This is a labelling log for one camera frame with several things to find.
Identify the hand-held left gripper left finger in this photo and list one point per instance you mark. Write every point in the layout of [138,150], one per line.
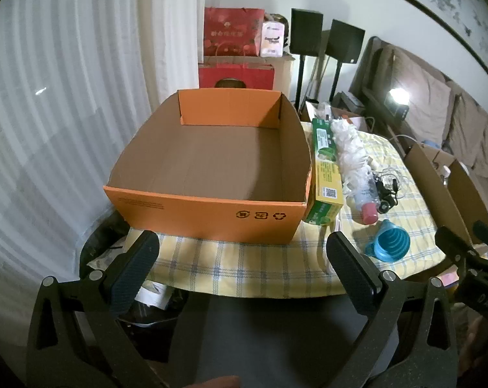
[134,271]

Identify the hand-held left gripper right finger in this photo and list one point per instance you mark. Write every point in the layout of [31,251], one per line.
[349,268]

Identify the clear bottle pink cap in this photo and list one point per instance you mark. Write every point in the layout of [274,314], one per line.
[365,204]

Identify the earphones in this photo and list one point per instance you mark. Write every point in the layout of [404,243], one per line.
[386,182]

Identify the green and yellow carton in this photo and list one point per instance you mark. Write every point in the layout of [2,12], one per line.
[324,169]

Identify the white fluffy duster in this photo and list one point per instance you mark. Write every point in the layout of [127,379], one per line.
[351,149]

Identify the orange cardboard box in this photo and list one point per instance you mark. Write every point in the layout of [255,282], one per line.
[207,161]

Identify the person's right forearm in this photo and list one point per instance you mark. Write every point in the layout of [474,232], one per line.
[472,355]

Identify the person's left hand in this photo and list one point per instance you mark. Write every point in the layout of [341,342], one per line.
[217,383]

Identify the white plastic wrapper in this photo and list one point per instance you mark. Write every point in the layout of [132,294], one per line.
[102,256]

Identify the large open cardboard box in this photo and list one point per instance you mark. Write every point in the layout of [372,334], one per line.
[434,194]

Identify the black trash bag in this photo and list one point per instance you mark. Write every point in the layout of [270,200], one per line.
[98,232]

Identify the light blue round object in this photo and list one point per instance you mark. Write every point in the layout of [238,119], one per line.
[429,144]

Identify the beige sofa cushion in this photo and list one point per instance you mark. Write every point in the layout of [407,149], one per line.
[421,93]
[470,129]

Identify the small black lit lamp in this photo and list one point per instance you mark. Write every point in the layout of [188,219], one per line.
[398,107]

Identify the small cluttered cardboard box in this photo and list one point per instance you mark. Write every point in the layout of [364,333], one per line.
[351,115]

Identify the clear plastic packaging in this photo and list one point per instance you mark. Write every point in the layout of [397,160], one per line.
[322,110]

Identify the dark wooden sofa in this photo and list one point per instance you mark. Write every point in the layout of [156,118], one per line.
[369,72]

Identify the black speaker stand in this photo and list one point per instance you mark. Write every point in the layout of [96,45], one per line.
[336,76]
[301,76]

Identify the white curtain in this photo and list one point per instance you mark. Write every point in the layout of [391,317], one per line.
[66,89]

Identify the red collection paper bag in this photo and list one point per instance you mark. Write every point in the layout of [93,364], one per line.
[211,77]

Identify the framed ink painting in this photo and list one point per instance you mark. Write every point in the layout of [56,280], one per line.
[442,4]

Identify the pink tissue pack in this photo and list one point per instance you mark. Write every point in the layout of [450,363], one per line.
[272,39]

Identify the red gift bag gold print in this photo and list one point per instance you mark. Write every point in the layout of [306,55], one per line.
[231,32]

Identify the brown woven basket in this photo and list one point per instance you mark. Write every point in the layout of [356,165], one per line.
[278,17]

